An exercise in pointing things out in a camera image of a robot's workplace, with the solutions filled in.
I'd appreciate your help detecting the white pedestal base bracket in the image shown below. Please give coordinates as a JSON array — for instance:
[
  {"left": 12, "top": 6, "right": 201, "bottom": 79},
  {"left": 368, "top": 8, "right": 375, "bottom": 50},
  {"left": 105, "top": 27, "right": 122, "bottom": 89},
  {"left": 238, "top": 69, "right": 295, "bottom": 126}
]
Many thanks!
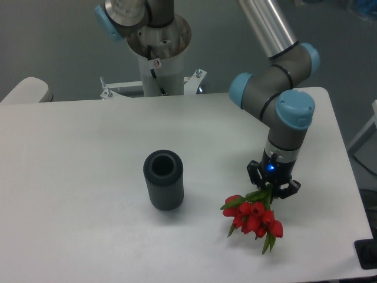
[{"left": 100, "top": 68, "right": 207, "bottom": 100}]

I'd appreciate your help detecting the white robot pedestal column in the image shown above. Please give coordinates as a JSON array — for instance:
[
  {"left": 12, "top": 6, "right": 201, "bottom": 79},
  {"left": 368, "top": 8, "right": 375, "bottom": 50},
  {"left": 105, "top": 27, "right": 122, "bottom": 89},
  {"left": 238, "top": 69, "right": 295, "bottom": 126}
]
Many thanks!
[{"left": 137, "top": 55, "right": 184, "bottom": 97}]

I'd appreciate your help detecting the black cable on pedestal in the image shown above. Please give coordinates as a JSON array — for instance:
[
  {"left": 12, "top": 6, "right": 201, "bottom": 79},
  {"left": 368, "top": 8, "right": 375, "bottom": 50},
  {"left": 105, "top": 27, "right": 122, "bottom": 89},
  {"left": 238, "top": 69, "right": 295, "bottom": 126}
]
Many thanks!
[{"left": 146, "top": 44, "right": 167, "bottom": 97}]

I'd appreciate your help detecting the red tulip bouquet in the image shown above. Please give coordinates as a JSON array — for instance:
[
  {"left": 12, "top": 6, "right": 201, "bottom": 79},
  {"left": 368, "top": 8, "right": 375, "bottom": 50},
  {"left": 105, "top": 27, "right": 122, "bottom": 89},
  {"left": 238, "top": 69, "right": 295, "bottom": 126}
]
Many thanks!
[{"left": 220, "top": 183, "right": 283, "bottom": 254}]

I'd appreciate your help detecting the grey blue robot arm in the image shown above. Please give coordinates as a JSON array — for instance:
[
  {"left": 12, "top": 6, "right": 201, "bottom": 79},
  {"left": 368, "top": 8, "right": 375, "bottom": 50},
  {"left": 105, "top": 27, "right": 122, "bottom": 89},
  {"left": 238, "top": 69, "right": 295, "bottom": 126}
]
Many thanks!
[{"left": 95, "top": 1, "right": 320, "bottom": 199}]

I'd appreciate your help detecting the dark grey ribbed vase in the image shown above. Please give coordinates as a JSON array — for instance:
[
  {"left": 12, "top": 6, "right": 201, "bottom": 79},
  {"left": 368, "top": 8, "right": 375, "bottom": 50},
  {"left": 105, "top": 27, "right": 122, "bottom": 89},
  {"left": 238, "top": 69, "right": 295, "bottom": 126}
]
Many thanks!
[{"left": 143, "top": 150, "right": 184, "bottom": 211}]

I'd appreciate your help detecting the black box at table edge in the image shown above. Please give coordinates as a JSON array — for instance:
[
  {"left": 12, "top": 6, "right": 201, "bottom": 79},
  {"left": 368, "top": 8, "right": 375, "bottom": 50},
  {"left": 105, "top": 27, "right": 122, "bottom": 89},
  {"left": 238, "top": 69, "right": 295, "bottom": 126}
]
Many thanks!
[{"left": 354, "top": 239, "right": 376, "bottom": 270}]

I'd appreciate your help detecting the white chair armrest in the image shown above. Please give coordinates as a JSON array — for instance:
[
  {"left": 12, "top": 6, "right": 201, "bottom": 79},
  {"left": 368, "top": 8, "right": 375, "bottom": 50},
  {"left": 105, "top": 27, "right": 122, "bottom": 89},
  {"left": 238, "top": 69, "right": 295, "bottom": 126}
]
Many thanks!
[{"left": 1, "top": 77, "right": 54, "bottom": 106}]

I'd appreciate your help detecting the white frame at right edge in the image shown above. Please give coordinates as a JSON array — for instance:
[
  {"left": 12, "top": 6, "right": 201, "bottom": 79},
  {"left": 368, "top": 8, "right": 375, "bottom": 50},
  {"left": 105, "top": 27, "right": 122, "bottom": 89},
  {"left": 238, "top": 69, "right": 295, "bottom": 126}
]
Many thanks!
[{"left": 346, "top": 100, "right": 376, "bottom": 154}]

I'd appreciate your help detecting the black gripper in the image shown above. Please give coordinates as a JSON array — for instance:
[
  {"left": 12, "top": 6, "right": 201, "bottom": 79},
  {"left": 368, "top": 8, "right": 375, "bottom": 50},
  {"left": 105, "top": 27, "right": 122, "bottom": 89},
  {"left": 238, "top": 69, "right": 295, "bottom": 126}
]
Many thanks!
[{"left": 247, "top": 152, "right": 301, "bottom": 199}]

